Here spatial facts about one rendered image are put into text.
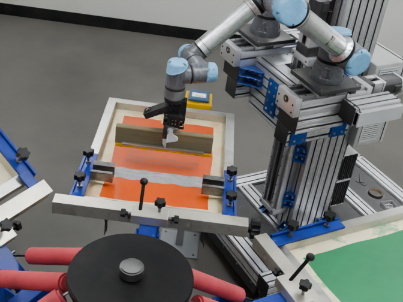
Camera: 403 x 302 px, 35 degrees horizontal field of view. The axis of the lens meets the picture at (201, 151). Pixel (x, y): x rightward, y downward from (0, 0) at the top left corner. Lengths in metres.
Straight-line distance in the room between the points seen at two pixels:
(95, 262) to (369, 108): 1.63
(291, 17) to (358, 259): 0.90
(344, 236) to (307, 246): 0.17
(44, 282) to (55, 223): 2.07
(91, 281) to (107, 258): 0.09
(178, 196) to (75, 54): 3.36
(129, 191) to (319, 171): 1.26
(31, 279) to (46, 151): 2.65
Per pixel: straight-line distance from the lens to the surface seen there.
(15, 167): 2.19
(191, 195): 2.48
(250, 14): 2.49
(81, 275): 1.60
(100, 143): 2.66
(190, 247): 3.67
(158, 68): 5.53
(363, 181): 4.17
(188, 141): 2.49
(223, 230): 2.25
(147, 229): 2.16
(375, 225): 2.55
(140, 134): 2.50
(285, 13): 2.36
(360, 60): 2.63
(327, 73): 2.78
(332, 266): 2.31
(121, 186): 2.49
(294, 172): 3.37
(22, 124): 4.66
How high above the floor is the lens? 2.45
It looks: 33 degrees down
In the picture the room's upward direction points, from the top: 8 degrees clockwise
